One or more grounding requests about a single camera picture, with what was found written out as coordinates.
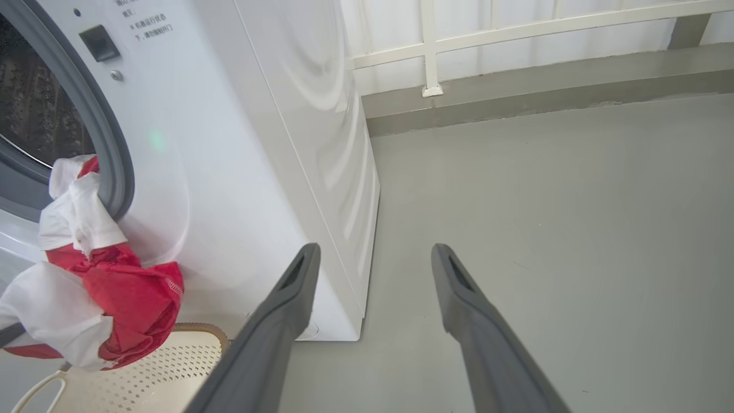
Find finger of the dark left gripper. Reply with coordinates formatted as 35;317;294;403
0;322;27;349

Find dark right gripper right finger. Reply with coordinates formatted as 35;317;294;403
431;243;572;413

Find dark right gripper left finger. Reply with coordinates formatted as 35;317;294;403
183;243;322;413

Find red and white clothes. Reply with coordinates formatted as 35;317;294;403
0;154;185;371

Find cream perforated laundry basket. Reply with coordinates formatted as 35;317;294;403
10;322;231;413

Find white washing machine body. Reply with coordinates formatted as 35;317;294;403
0;0;381;342

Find grey rubber door gasket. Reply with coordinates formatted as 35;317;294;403
0;0;136;222

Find black door latch socket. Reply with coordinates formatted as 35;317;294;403
79;24;122;63

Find steel washer drum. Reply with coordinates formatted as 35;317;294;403
0;14;96;168

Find white metal railing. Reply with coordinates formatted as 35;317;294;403
344;0;734;98

